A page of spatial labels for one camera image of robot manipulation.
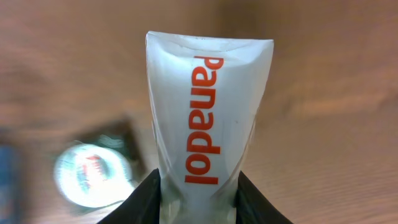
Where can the blue Kool Fever box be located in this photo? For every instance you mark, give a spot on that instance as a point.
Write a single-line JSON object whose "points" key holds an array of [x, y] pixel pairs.
{"points": [[10, 204]]}

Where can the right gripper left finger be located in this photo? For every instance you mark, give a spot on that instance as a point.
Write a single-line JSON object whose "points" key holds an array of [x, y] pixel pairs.
{"points": [[142, 206]]}

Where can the white Panadol packet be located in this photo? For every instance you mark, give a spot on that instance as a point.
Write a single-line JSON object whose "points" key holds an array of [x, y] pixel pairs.
{"points": [[204, 96]]}

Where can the dark green round-logo box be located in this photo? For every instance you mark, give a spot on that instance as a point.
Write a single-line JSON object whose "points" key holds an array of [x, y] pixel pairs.
{"points": [[100, 165]]}

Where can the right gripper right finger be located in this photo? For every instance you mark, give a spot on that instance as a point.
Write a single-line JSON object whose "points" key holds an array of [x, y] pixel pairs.
{"points": [[252, 207]]}

